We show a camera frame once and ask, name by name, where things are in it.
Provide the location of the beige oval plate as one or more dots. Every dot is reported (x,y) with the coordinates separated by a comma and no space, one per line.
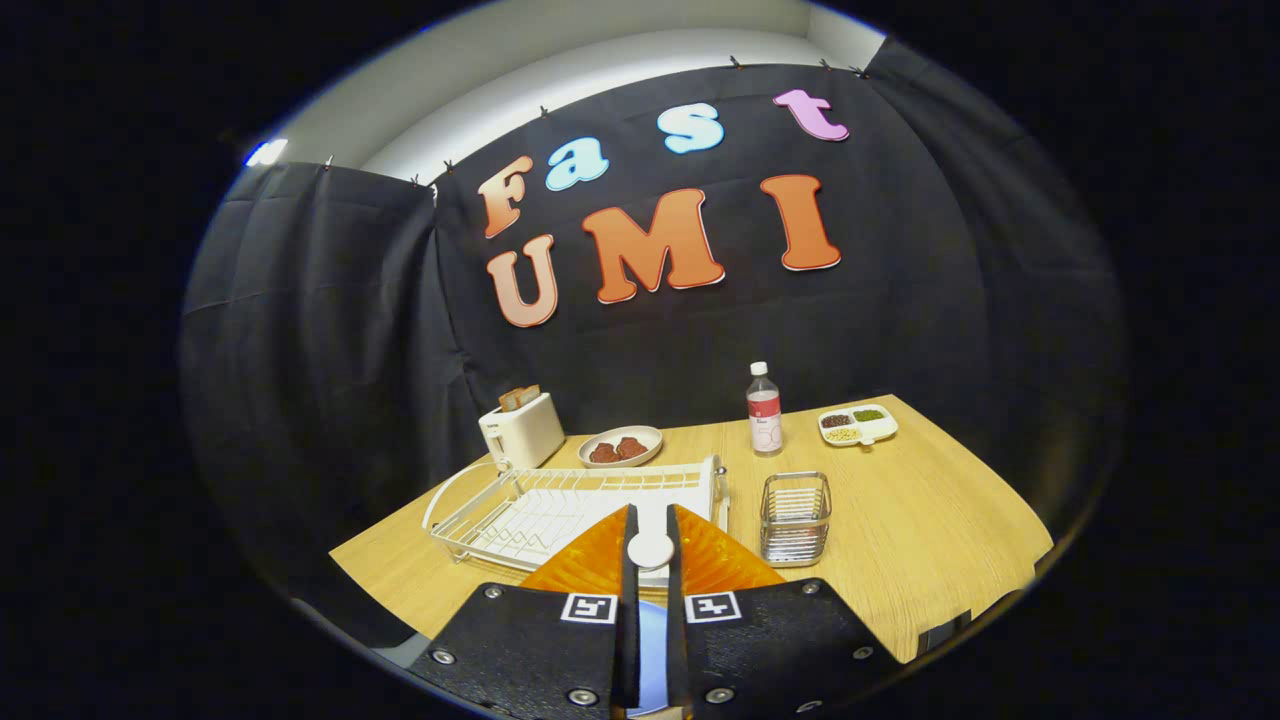
(640,433)

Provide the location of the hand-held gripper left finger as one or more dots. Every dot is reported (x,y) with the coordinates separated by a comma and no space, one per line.
(530,650)

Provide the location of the blue plate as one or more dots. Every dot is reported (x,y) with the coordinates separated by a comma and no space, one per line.
(652,650)

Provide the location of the brown bread slice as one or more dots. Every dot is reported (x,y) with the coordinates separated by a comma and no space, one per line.
(520,398)

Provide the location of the clear bottle with red label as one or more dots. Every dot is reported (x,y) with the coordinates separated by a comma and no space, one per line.
(765,420)

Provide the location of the brown food piece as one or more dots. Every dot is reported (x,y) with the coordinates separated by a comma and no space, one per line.
(632,448)
(604,454)

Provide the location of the white dish rack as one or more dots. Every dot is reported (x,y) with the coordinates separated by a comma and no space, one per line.
(560,510)

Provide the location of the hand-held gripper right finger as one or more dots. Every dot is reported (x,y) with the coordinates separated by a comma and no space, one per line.
(780,650)

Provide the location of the white toaster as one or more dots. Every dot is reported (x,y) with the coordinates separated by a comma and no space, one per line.
(525,435)

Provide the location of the black backdrop cloth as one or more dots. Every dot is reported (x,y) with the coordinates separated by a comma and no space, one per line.
(320,350)

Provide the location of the white divided dish with beans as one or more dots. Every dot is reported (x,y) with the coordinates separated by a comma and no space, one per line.
(882,428)

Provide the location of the ceiling light panel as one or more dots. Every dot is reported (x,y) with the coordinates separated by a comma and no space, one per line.
(266,152)

